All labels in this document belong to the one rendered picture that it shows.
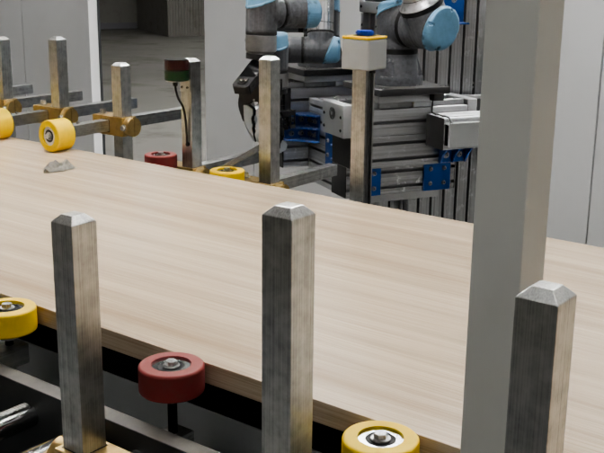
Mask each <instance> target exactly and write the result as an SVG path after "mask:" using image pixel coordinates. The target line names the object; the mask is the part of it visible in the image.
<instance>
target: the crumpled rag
mask: <svg viewBox="0 0 604 453"><path fill-rule="evenodd" d="M74 168H76V167H75V166H73V165H72V164H71V163H70V162H69V161H68V160H67V159H65V160H64V161H63V162H61V163H60V162H58V161H57V160H56V159H55V160H54V161H51V162H49V163H48V164H47V165H46V166H45V167H44V168H43V169H42V170H43V171H44V172H46V171H47V170H48V171H49V172H50V173H51V172H53V173H54V172H58V171H60V172H61V171H64V170H65V169H74Z"/></svg>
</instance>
